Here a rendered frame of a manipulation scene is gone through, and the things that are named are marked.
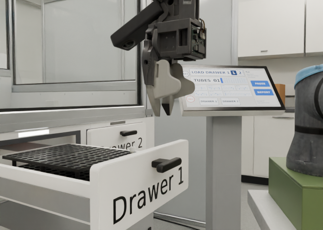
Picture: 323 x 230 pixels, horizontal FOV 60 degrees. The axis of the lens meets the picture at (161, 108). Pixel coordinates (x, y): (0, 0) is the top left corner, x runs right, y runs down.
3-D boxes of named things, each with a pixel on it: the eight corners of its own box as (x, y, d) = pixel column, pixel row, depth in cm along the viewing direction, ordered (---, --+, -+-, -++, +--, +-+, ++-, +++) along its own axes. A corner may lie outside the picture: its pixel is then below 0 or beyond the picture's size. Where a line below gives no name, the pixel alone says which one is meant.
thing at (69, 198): (178, 182, 62) (178, 155, 62) (97, 228, 40) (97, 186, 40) (56, 161, 82) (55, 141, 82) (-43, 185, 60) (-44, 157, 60)
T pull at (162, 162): (182, 164, 52) (182, 157, 51) (162, 173, 45) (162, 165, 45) (165, 162, 53) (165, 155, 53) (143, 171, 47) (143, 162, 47)
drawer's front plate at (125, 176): (188, 187, 63) (188, 139, 63) (99, 248, 38) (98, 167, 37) (181, 186, 64) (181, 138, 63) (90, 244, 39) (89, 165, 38)
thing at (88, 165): (138, 154, 63) (138, 151, 63) (78, 172, 47) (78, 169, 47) (131, 153, 64) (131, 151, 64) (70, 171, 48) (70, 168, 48)
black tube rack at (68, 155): (138, 180, 63) (138, 151, 63) (79, 206, 48) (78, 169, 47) (68, 168, 74) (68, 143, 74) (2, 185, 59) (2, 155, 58)
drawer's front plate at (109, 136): (146, 151, 106) (146, 122, 106) (91, 168, 81) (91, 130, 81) (142, 150, 107) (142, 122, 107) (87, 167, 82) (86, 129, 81)
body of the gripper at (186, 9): (188, 57, 42) (189, -26, 41) (140, 60, 46) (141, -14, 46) (206, 62, 48) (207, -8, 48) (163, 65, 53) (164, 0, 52)
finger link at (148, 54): (147, 83, 44) (152, 28, 44) (139, 83, 44) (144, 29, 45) (162, 88, 48) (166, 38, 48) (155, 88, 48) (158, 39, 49)
